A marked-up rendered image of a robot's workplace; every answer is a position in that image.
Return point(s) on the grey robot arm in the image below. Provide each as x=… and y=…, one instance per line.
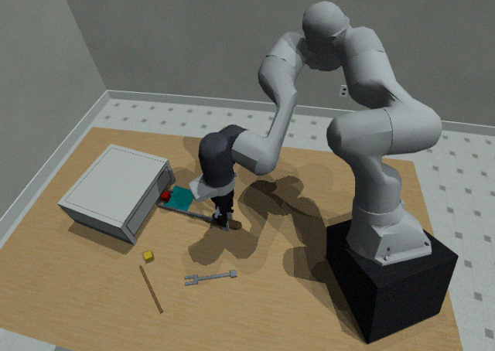
x=381, y=229

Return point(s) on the grey wrench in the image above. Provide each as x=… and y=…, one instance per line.
x=196, y=279

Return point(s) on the grey metal hook with dark handle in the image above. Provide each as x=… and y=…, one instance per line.
x=233, y=224

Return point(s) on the small yellow cube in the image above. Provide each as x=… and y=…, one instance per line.
x=149, y=256

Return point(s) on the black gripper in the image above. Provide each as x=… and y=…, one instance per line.
x=223, y=206

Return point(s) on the red block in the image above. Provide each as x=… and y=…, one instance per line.
x=165, y=196

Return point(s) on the teal square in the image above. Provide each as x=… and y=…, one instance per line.
x=181, y=198

